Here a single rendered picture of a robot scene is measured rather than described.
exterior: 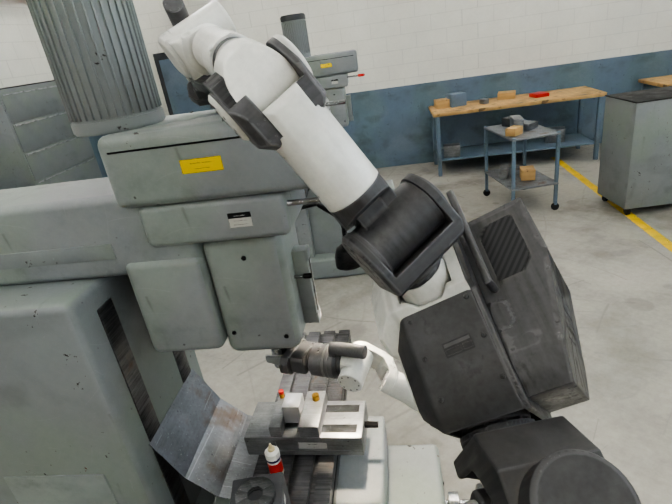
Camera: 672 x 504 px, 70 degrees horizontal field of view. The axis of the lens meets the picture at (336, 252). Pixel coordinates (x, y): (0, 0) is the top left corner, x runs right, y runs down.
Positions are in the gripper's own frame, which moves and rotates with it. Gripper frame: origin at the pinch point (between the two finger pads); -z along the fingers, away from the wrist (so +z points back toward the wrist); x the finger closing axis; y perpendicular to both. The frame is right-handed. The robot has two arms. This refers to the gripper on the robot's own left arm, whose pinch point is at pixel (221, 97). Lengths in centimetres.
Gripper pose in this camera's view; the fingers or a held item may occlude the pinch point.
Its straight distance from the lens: 112.4
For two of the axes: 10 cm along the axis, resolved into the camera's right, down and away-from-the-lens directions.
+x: 9.8, -1.8, 0.7
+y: -1.9, -9.8, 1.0
